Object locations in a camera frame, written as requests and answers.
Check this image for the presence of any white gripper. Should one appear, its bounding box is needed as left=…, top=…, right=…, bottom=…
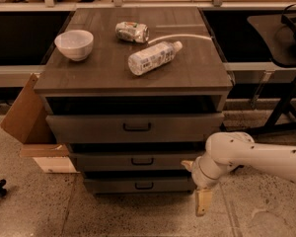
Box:
left=181, top=153, right=228, bottom=216

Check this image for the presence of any grey drawer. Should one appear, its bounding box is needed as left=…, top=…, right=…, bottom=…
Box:
left=46, top=113, right=224, bottom=143
left=69, top=151, right=203, bottom=172
left=84, top=177, right=195, bottom=194

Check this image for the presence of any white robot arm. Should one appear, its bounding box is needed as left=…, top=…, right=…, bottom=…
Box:
left=182, top=132, right=296, bottom=216

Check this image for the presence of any grey drawer cabinet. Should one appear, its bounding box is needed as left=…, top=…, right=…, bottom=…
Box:
left=35, top=7, right=232, bottom=180

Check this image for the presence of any open cardboard box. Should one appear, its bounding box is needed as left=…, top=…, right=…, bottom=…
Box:
left=0, top=74, right=76, bottom=174

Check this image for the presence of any clear plastic water bottle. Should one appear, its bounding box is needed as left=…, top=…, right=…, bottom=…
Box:
left=128, top=41, right=183, bottom=76

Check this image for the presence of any crushed aluminium can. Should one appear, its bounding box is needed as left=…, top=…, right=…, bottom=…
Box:
left=115, top=22, right=149, bottom=43

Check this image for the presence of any black folding stand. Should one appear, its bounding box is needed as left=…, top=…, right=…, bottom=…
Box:
left=219, top=4, right=296, bottom=134

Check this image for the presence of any white bowl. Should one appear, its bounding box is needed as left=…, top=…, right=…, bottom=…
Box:
left=54, top=30, right=94, bottom=61

